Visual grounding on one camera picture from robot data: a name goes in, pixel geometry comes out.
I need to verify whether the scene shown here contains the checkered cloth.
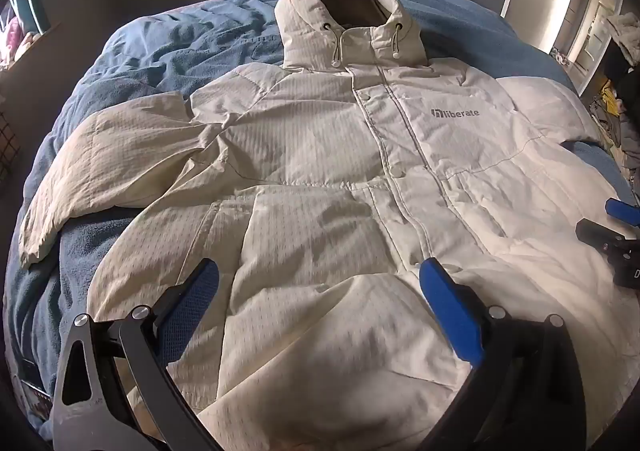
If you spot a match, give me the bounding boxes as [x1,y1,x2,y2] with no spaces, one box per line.
[0,110,23,182]

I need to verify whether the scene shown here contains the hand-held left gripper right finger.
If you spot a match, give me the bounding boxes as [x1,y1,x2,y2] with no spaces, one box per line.
[419,258,587,451]

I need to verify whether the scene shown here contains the cream hooded puffer jacket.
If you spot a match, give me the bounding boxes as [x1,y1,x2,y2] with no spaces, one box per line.
[19,0,636,451]

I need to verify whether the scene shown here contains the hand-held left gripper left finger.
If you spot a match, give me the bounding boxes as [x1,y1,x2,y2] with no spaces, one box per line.
[50,258,221,451]

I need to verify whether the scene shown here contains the pink items on windowsill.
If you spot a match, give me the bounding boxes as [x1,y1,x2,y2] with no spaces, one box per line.
[0,15,37,68]

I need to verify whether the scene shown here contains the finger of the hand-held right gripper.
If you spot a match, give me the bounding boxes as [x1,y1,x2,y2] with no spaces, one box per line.
[604,198,640,228]
[575,219,640,254]

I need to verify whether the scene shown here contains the pile of clothes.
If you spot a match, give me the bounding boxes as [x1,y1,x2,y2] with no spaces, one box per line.
[587,11,640,162]

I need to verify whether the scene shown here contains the blue fleece blanket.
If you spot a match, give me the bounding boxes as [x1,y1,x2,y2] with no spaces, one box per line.
[2,0,636,432]

